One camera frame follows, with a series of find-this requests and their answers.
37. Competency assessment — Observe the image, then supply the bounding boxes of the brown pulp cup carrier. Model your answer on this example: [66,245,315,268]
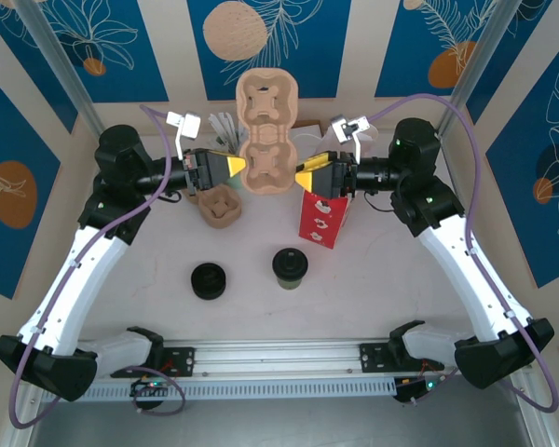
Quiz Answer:
[236,68,300,196]

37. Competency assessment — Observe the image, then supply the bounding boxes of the stack of pulp cup carriers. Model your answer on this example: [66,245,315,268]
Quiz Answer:
[198,188,242,230]

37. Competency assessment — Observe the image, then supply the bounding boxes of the red paper takeout bag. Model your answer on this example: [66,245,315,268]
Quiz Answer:
[298,188,353,251]

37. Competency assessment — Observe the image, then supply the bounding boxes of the green coffee cup black lid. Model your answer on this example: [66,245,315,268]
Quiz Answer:
[271,248,307,292]

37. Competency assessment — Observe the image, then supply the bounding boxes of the white paper napkins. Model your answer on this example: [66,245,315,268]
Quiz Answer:
[291,126,330,162]

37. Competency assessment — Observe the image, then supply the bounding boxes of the brown cardboard napkin tray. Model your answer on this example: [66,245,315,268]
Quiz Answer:
[293,119,330,164]

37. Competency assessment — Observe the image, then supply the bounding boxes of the stack of black cup lids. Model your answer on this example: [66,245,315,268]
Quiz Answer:
[189,262,228,302]

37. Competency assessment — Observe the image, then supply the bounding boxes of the black mounting plate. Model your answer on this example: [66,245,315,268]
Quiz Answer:
[359,343,402,373]
[110,346,197,379]

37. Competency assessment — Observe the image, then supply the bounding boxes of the small circuit board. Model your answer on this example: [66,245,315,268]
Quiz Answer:
[394,377,438,405]
[130,377,170,398]

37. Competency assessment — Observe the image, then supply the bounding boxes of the aluminium frame post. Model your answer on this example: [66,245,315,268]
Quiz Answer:
[436,0,519,139]
[14,0,112,146]

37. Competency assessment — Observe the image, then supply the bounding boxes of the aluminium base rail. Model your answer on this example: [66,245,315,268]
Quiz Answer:
[160,338,395,379]

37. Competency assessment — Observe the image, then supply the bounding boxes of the white slotted cable duct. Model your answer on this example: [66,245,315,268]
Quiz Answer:
[81,375,398,402]

